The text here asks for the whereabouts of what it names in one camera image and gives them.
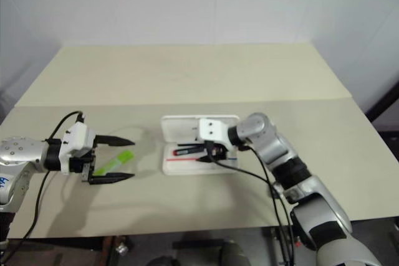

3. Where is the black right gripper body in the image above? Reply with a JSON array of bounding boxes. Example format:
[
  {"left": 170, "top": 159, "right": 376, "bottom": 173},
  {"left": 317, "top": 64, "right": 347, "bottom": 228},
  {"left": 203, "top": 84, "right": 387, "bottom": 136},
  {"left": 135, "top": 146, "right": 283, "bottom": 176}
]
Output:
[{"left": 201, "top": 141, "right": 231, "bottom": 162}]

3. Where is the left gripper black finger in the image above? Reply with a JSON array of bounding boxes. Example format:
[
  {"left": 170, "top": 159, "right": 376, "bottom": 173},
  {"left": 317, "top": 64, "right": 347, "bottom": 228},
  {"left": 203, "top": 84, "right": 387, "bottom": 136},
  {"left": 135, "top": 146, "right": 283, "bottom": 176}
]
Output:
[
  {"left": 88, "top": 172, "right": 135, "bottom": 185},
  {"left": 95, "top": 135, "right": 137, "bottom": 148}
]

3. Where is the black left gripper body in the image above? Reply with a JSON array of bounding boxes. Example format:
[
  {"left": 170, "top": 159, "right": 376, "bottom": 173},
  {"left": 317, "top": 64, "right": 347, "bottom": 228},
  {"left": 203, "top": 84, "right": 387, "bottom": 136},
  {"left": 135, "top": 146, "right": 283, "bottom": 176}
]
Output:
[{"left": 69, "top": 135, "right": 99, "bottom": 184}]

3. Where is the black marker with red cap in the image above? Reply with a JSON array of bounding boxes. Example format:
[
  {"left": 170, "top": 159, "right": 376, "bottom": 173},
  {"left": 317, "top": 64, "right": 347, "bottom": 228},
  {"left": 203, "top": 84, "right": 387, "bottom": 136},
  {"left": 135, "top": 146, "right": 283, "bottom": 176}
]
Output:
[{"left": 172, "top": 148, "right": 204, "bottom": 158}]

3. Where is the green marker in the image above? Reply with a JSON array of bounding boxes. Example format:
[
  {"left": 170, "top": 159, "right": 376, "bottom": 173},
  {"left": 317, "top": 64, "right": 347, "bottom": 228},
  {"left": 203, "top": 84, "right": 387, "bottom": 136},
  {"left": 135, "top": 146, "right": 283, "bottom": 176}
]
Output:
[{"left": 94, "top": 150, "right": 135, "bottom": 177}]

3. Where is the thin red blue pencil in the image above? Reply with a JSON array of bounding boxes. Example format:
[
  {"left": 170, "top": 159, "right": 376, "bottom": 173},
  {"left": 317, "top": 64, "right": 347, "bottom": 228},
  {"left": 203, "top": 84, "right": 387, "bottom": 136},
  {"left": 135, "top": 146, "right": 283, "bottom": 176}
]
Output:
[{"left": 165, "top": 158, "right": 239, "bottom": 163}]

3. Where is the white pencil case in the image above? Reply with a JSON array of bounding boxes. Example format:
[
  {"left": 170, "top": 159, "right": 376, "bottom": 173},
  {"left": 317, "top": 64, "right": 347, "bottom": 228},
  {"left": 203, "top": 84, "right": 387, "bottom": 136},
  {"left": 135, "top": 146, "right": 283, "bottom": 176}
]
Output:
[{"left": 160, "top": 114, "right": 241, "bottom": 176}]

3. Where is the clear plastic sleeve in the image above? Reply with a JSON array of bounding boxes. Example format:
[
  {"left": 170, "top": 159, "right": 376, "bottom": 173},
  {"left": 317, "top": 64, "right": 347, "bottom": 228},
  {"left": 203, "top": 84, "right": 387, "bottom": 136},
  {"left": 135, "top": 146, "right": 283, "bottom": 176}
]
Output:
[{"left": 93, "top": 126, "right": 158, "bottom": 183}]

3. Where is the large dark rounded shape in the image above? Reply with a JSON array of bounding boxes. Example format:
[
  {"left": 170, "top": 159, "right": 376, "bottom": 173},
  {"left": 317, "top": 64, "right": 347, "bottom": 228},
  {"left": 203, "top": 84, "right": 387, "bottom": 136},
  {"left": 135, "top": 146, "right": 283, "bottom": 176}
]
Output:
[{"left": 219, "top": 239, "right": 251, "bottom": 266}]

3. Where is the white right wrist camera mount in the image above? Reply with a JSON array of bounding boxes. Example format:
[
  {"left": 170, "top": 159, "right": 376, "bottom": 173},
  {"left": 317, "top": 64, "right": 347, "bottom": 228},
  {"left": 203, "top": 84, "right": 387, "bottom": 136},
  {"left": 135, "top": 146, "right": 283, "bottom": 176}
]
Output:
[{"left": 194, "top": 117, "right": 235, "bottom": 152}]

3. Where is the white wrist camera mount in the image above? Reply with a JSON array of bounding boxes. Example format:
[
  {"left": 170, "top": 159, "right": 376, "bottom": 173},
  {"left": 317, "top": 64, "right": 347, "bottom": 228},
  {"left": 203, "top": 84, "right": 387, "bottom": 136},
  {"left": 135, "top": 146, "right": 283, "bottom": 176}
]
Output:
[
  {"left": 194, "top": 117, "right": 235, "bottom": 152},
  {"left": 58, "top": 121, "right": 96, "bottom": 175}
]

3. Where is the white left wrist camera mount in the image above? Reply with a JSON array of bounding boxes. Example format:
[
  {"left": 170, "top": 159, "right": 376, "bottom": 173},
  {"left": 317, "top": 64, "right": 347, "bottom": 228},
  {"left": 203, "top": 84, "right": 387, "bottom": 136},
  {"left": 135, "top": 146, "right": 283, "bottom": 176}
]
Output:
[{"left": 58, "top": 121, "right": 96, "bottom": 175}]

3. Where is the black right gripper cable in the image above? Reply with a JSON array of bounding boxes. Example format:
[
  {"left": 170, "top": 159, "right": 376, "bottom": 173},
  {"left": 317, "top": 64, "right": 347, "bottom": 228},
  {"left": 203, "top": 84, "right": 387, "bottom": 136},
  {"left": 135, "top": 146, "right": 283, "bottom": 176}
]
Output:
[{"left": 204, "top": 141, "right": 297, "bottom": 266}]

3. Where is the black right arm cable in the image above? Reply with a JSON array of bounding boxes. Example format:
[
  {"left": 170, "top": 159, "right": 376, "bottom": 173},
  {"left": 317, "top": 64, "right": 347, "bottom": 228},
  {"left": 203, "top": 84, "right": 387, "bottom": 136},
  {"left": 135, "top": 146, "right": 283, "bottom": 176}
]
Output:
[{"left": 238, "top": 144, "right": 289, "bottom": 266}]

